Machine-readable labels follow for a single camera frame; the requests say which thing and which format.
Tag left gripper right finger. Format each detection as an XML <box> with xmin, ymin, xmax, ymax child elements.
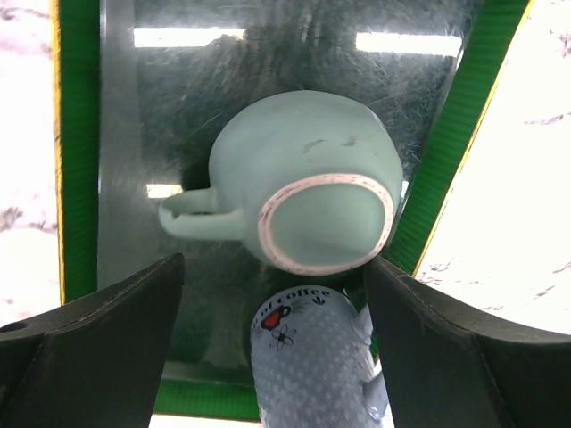
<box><xmin>363</xmin><ymin>258</ymin><xmax>570</xmax><ymax>428</ymax></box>

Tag dark green tray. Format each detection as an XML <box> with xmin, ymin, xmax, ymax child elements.
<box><xmin>52</xmin><ymin>1</ymin><xmax>530</xmax><ymax>421</ymax></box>

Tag green teal mug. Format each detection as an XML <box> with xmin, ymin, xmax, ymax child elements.
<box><xmin>158</xmin><ymin>90</ymin><xmax>403</xmax><ymax>276</ymax></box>

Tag grey blue mug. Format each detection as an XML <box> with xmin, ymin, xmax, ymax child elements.
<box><xmin>250</xmin><ymin>285</ymin><xmax>389</xmax><ymax>428</ymax></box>

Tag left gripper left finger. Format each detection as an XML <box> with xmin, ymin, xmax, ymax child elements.
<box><xmin>1</xmin><ymin>254</ymin><xmax>185</xmax><ymax>428</ymax></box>

